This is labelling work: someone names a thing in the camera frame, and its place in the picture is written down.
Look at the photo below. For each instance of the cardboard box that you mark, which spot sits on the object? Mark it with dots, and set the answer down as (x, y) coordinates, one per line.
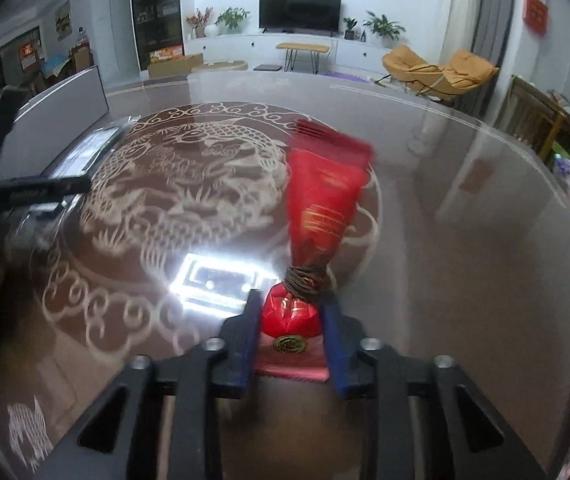
(175, 66)

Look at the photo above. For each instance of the red wall poster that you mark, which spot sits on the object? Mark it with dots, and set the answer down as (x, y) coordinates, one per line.
(28, 54)

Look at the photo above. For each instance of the flat black floor scale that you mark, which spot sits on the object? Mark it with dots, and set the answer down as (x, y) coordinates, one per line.
(267, 67)

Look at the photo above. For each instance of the white standing air conditioner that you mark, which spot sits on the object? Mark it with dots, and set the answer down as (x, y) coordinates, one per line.
(460, 15)

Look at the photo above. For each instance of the vase with red flowers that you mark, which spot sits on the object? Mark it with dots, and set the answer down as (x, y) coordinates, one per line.
(200, 22)

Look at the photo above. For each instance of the purple mat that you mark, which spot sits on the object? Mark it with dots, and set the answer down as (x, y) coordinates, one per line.
(346, 77)

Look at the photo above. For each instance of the red wall hanging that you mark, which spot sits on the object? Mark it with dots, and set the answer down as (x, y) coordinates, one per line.
(536, 12)

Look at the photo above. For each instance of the small potted plant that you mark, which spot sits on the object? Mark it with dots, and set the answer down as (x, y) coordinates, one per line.
(350, 27)

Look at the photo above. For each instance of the dining table with blue cloth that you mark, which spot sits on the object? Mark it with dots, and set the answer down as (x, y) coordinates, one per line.
(55, 66)

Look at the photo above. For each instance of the wooden bench with metal legs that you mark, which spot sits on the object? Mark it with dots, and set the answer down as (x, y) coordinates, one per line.
(302, 47)

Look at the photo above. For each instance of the wall painting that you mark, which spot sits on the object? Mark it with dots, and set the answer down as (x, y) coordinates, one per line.
(63, 20)

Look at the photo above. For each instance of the bushy green potted plant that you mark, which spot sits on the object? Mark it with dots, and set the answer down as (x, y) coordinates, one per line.
(232, 19)

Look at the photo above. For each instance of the red foil gift pouch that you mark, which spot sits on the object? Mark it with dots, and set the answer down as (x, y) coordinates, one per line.
(325, 195)

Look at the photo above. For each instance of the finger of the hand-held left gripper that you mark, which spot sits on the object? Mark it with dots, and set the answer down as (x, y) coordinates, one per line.
(40, 189)

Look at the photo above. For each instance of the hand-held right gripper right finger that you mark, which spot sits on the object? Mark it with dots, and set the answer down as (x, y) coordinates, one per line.
(336, 355)

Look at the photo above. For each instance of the grey curtain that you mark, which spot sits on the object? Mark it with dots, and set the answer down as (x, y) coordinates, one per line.
(495, 10)

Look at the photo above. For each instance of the clear plastic box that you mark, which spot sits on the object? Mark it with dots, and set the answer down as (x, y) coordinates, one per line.
(92, 144)

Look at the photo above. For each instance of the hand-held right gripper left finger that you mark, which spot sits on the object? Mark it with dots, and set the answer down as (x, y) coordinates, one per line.
(245, 345)

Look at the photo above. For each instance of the white TV cabinet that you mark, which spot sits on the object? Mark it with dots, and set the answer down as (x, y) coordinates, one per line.
(245, 45)

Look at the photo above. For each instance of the wooden rack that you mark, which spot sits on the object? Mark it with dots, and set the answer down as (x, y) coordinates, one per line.
(530, 115)

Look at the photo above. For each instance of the black display cabinet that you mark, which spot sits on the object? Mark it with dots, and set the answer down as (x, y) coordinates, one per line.
(157, 5)

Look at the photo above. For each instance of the grey sofa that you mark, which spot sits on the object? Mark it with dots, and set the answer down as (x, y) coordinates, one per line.
(65, 110)

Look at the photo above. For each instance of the black television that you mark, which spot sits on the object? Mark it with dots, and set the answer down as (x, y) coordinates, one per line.
(300, 10)

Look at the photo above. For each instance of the leafy potted plant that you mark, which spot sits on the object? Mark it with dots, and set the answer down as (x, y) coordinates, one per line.
(382, 25)

